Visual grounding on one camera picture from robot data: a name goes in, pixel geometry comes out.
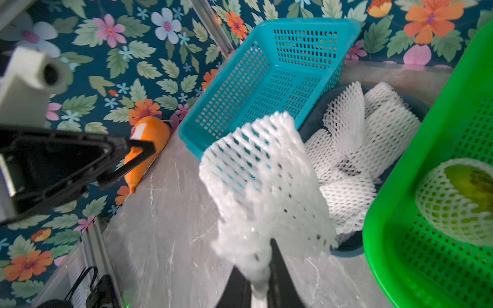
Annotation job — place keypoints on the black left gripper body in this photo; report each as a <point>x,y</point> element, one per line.
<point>42,169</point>

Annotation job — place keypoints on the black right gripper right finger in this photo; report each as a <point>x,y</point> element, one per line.
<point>281,290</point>

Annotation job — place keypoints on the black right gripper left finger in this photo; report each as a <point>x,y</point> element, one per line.
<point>237,292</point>

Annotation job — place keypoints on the white foam net sleeve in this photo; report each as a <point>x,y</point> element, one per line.
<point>265,188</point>
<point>450,212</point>

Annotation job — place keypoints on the dark-topped green custard apple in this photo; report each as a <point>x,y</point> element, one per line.
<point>472,183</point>

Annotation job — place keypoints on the pile of white foam nets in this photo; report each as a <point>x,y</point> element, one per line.
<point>362,135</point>

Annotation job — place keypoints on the orange clownfish toy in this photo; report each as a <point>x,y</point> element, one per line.
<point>151,130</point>

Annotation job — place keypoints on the teal plastic basket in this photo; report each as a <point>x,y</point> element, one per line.
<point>284,65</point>

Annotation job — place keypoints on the bright green plastic basket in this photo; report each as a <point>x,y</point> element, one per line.
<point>427,240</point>

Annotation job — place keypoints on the aluminium frame post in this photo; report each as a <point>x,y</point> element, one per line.
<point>207,16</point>

